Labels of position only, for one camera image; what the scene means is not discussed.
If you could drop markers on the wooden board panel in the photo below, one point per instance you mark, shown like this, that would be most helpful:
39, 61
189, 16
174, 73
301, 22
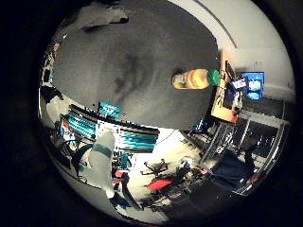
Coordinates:
222, 100

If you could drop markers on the person in dark clothes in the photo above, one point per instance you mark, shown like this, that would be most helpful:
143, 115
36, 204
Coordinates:
234, 167

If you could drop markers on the shelf with teal boxes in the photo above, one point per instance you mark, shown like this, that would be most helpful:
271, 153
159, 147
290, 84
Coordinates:
111, 130

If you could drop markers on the metal frame rack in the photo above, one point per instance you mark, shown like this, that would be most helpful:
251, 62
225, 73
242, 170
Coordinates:
252, 138

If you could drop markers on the grey cloth lump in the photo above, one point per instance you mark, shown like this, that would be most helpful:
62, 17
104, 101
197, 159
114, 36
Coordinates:
98, 15

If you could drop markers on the blue box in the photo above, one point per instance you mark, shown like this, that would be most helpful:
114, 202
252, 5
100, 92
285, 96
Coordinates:
254, 85

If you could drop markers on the orange juice bottle green cap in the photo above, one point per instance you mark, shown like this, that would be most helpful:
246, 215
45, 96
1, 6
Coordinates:
193, 79

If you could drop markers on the red office chair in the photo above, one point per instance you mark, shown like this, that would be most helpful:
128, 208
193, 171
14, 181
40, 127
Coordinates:
159, 183

